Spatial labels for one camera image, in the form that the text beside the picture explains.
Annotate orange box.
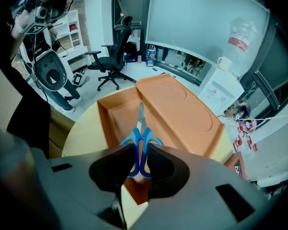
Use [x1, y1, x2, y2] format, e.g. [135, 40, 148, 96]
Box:
[96, 72, 226, 206]

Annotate blue paper bag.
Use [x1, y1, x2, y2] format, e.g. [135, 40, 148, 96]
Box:
[145, 45, 157, 68]

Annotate blue handled scissors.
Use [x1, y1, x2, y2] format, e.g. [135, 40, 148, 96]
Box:
[119, 101, 164, 179]

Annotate person's khaki trouser leg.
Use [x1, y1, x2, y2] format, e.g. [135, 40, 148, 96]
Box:
[49, 105, 76, 158]

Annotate black office chair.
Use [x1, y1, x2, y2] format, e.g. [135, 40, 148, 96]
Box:
[84, 15, 134, 92]

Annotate round wooden table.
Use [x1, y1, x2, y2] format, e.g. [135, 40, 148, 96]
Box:
[61, 86, 234, 229]

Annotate group of clear water jugs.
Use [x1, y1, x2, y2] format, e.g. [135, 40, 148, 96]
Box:
[232, 117, 260, 153]

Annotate person's left forearm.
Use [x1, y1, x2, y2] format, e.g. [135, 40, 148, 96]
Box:
[9, 10, 31, 61]

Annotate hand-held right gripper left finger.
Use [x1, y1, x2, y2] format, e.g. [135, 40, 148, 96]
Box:
[32, 143, 135, 230]

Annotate clear water dispenser bottle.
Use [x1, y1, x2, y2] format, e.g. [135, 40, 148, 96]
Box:
[224, 17, 260, 79]

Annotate white low ledge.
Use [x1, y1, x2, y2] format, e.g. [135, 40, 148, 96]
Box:
[120, 61, 204, 92]

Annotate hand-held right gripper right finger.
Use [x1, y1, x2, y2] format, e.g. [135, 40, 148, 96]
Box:
[128, 143, 283, 230]

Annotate white shelf unit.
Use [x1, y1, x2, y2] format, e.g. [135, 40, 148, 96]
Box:
[49, 10, 89, 73]

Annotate white black floor device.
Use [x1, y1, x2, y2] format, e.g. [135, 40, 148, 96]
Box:
[72, 72, 86, 87]

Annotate black framed window wall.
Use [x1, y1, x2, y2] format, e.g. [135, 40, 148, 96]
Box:
[111, 0, 288, 121]

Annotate frosted glass panel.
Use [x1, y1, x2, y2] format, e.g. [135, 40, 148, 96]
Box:
[145, 0, 271, 66]

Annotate white cup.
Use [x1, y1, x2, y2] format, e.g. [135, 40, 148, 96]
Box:
[217, 56, 232, 72]

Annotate black backpack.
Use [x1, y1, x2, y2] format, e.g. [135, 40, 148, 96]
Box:
[124, 41, 142, 63]

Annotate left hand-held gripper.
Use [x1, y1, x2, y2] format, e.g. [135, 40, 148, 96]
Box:
[23, 0, 74, 35]

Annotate white water dispenser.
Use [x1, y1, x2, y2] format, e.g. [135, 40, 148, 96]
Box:
[198, 67, 245, 114]

